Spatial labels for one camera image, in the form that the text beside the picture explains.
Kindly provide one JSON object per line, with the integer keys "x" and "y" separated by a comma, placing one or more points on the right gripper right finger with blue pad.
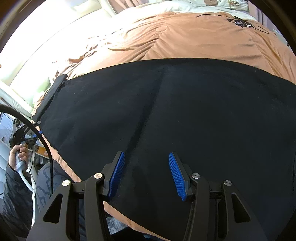
{"x": 180, "y": 176}

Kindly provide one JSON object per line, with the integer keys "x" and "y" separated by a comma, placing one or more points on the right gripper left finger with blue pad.
{"x": 112, "y": 174}

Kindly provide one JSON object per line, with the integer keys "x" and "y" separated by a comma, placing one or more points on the black pants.
{"x": 226, "y": 120}

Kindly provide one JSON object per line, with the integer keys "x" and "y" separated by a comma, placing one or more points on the person's left forearm dark sleeve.
{"x": 17, "y": 204}

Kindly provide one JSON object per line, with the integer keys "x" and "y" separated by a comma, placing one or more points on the person's left hand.
{"x": 22, "y": 152}

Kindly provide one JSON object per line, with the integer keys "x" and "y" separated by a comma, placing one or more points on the cream bed sheet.
{"x": 153, "y": 8}

